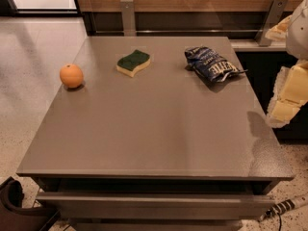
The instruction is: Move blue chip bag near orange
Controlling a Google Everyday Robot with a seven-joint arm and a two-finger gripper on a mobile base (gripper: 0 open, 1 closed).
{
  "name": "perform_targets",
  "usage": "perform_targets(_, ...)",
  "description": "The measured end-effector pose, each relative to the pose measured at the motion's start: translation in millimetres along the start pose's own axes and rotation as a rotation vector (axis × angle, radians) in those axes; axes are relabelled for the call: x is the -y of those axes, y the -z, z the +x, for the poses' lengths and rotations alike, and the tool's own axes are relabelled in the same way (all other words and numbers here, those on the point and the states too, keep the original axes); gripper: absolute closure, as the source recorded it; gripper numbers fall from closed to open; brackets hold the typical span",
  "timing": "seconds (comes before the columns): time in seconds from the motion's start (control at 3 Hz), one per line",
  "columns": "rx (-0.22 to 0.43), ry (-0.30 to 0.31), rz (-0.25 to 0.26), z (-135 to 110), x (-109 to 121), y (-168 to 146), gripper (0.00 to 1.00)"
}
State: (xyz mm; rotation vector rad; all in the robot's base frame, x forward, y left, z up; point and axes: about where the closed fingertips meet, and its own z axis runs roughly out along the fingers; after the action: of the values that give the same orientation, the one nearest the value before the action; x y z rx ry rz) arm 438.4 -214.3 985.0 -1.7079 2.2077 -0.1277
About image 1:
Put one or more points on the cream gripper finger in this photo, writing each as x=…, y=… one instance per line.
x=290, y=93
x=279, y=31

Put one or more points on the blue chip bag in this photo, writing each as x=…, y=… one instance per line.
x=209, y=65

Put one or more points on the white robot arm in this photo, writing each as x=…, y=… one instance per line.
x=297, y=33

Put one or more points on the green and yellow sponge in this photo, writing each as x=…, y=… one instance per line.
x=131, y=64

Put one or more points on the orange fruit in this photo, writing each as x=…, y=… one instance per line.
x=71, y=76

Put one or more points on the right metal bracket post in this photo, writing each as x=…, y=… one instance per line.
x=273, y=16

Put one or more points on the metal bracket post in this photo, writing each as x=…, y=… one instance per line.
x=128, y=18
x=273, y=16

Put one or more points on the left metal bracket post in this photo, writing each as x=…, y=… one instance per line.
x=128, y=18

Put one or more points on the horizontal metal rail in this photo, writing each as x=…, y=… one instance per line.
x=211, y=31

